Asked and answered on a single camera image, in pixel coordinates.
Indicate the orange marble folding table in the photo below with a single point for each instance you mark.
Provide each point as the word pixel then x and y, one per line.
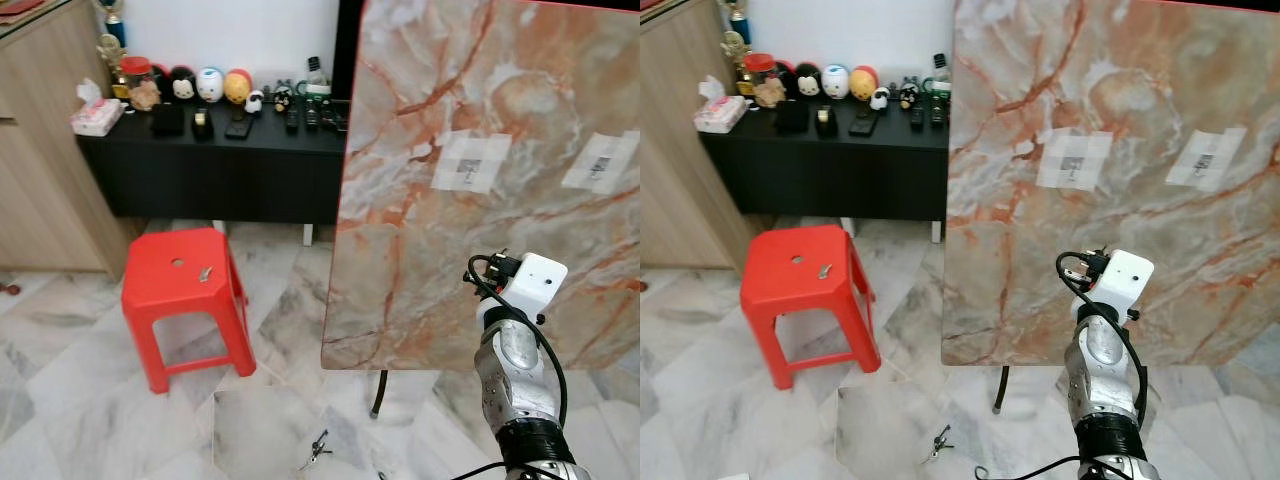
pixel 1010 240
pixel 470 240

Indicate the small red floor object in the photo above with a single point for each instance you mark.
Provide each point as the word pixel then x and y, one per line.
pixel 9 289

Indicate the bunch of metal keys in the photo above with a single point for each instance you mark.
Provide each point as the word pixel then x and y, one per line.
pixel 938 443
pixel 317 449

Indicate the black television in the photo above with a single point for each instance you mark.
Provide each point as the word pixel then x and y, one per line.
pixel 348 50

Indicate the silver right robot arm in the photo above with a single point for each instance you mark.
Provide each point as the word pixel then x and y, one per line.
pixel 520 380
pixel 1105 378

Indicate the small black animal figure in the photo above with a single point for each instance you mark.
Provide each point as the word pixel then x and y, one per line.
pixel 908 94
pixel 283 98

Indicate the red plastic stool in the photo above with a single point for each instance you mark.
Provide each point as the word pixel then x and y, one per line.
pixel 800 288
pixel 180 290

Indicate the gold and blue trophy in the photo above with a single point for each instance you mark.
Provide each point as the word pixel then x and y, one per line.
pixel 737 48
pixel 113 50

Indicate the pink tissue box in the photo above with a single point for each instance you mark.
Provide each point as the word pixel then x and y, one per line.
pixel 720 113
pixel 97 115

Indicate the dark metal table leg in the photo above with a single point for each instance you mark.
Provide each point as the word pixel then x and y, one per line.
pixel 1001 390
pixel 378 395

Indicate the white paper marker tag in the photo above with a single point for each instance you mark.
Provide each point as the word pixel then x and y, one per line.
pixel 1205 160
pixel 1074 160
pixel 470 162
pixel 600 162

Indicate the black remote control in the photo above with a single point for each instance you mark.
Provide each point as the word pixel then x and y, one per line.
pixel 292 119
pixel 328 113
pixel 937 113
pixel 916 117
pixel 312 115

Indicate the round black plush toy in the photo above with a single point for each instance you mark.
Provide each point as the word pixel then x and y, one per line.
pixel 805 82
pixel 181 85

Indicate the flat red book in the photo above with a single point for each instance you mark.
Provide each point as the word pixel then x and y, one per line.
pixel 18 6
pixel 650 4

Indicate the black low tv console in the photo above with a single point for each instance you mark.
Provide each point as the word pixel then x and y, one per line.
pixel 210 180
pixel 830 178

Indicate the small white panda figure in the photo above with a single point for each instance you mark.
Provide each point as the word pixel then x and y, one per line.
pixel 254 102
pixel 880 99

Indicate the red-lidded clear jar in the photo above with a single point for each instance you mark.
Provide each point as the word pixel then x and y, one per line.
pixel 139 85
pixel 764 82

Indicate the round white plush toy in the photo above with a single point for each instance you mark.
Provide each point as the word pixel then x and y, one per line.
pixel 836 82
pixel 210 85

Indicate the black wallet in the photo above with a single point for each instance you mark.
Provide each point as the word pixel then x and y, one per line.
pixel 167 120
pixel 792 118

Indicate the single small metal key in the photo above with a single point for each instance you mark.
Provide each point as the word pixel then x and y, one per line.
pixel 205 273
pixel 825 270

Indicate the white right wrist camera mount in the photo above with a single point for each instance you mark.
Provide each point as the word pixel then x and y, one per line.
pixel 535 285
pixel 1122 282

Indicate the round orange plush toy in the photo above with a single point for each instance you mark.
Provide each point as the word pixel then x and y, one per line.
pixel 864 84
pixel 238 88

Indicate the light wooden cabinet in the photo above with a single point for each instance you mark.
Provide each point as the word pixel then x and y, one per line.
pixel 690 150
pixel 50 150

